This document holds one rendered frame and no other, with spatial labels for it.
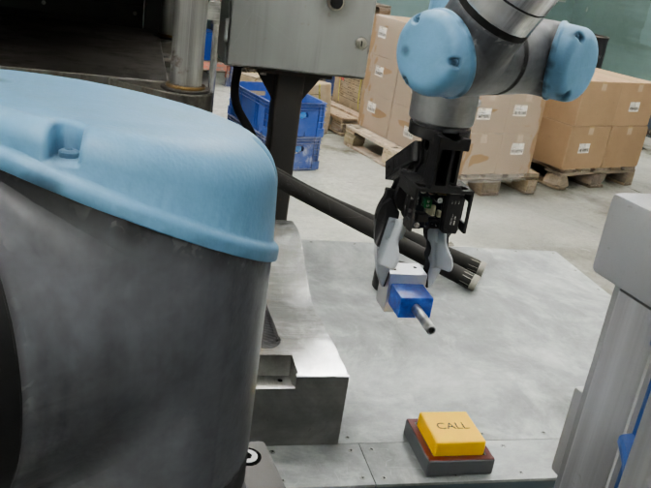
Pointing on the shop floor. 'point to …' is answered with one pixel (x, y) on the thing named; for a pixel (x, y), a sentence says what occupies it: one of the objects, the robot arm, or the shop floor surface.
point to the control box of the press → (292, 59)
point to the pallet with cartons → (595, 133)
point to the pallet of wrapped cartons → (483, 141)
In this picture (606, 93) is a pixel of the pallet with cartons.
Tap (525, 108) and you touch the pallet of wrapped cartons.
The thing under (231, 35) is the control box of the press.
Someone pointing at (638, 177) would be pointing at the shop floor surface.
